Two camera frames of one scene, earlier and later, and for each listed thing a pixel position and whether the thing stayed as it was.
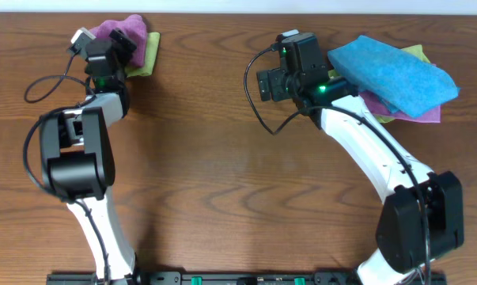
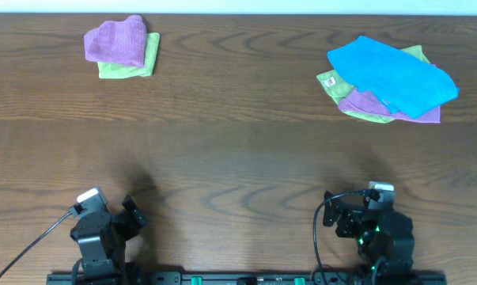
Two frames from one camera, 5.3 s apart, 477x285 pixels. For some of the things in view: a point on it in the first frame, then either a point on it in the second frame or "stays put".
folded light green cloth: (153, 40) stays put
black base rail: (236, 278) stays put
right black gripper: (268, 85) to (345, 216)
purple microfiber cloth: (134, 28) stays put
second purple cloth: (377, 107) stays put
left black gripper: (122, 39) to (114, 218)
